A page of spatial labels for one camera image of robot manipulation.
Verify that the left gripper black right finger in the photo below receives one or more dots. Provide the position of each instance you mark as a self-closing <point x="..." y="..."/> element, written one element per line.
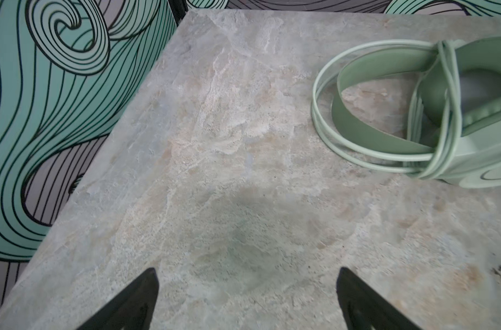
<point x="364" y="308"/>

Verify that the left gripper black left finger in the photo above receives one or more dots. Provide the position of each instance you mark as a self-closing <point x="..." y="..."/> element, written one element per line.
<point x="132" y="308"/>

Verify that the mint green headphones with cable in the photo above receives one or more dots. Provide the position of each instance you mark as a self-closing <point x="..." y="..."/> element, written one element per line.
<point x="454" y="117"/>

